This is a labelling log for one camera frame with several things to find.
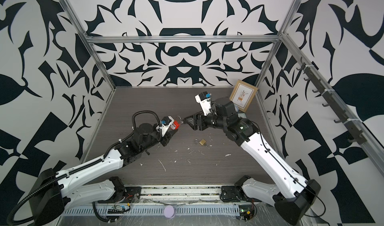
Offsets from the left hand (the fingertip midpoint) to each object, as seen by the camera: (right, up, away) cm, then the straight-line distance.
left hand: (174, 123), depth 75 cm
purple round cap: (-1, -35, -12) cm, 37 cm away
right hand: (+8, +4, -10) cm, 13 cm away
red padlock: (+2, +1, -8) cm, 8 cm away
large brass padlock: (+15, -13, +16) cm, 26 cm away
